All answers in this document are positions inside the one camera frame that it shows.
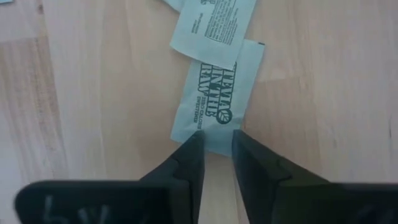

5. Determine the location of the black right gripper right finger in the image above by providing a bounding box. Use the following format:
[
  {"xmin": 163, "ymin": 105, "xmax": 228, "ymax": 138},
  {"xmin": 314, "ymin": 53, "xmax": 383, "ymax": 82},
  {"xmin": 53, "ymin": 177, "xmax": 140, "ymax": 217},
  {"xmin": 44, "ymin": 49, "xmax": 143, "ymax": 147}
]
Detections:
[{"xmin": 231, "ymin": 129, "xmax": 398, "ymax": 224}]

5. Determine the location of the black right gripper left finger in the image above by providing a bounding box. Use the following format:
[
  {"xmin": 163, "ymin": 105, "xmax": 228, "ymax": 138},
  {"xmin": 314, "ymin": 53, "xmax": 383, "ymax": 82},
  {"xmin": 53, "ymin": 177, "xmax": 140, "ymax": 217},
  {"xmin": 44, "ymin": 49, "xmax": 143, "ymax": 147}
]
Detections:
[{"xmin": 14, "ymin": 129, "xmax": 206, "ymax": 224}]

